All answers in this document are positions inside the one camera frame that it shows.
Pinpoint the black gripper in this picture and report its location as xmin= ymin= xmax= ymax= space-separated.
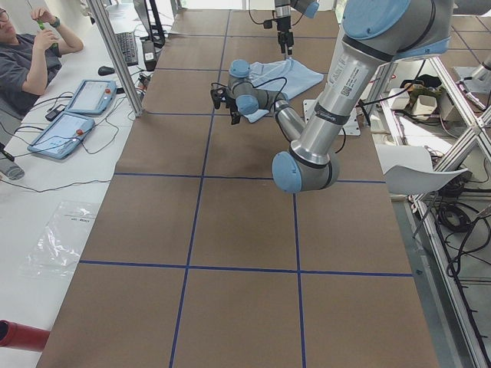
xmin=276 ymin=17 xmax=294 ymax=56
xmin=226 ymin=100 xmax=242 ymax=125

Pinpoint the light blue striped shirt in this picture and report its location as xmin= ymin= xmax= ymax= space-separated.
xmin=229 ymin=57 xmax=324 ymax=100

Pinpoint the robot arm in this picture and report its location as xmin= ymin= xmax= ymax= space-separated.
xmin=223 ymin=1 xmax=454 ymax=193
xmin=273 ymin=0 xmax=319 ymax=56

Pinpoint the black keyboard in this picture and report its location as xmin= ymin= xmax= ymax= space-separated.
xmin=115 ymin=32 xmax=138 ymax=66

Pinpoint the black computer mouse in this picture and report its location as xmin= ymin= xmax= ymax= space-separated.
xmin=97 ymin=66 xmax=115 ymax=76

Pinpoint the upper blue teach pendant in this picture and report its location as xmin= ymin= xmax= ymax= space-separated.
xmin=65 ymin=79 xmax=117 ymax=116

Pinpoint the blue teach pendant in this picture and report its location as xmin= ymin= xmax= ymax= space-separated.
xmin=27 ymin=112 xmax=95 ymax=159
xmin=65 ymin=79 xmax=117 ymax=116

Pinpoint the lower blue teach pendant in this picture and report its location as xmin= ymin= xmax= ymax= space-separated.
xmin=27 ymin=112 xmax=95 ymax=159

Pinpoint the seated person in grey shirt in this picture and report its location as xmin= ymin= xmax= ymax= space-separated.
xmin=1 ymin=8 xmax=84 ymax=117

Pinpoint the clear plastic bag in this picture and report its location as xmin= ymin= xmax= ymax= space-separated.
xmin=19 ymin=201 xmax=101 ymax=280

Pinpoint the red cylinder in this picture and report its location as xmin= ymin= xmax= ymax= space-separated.
xmin=1 ymin=320 xmax=51 ymax=352

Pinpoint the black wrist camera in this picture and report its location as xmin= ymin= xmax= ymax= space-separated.
xmin=210 ymin=87 xmax=227 ymax=110

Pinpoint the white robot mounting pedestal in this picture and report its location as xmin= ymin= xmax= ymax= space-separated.
xmin=302 ymin=0 xmax=381 ymax=137

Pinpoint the aluminium frame post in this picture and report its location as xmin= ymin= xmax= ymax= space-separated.
xmin=87 ymin=0 xmax=143 ymax=117

